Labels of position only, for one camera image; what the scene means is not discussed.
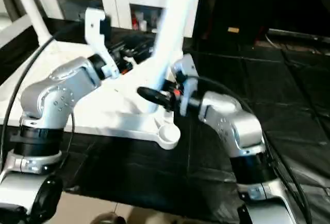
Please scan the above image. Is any black work mat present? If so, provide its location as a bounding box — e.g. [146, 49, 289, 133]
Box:
[0, 18, 330, 223]

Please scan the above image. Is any white side table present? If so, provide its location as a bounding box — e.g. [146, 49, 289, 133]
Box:
[0, 15, 32, 48]

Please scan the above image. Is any white plastic table top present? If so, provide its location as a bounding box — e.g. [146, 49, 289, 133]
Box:
[0, 38, 182, 150]

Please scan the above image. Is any white plastic table leg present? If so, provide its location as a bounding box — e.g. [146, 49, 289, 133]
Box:
[9, 0, 53, 48]
[146, 0, 203, 116]

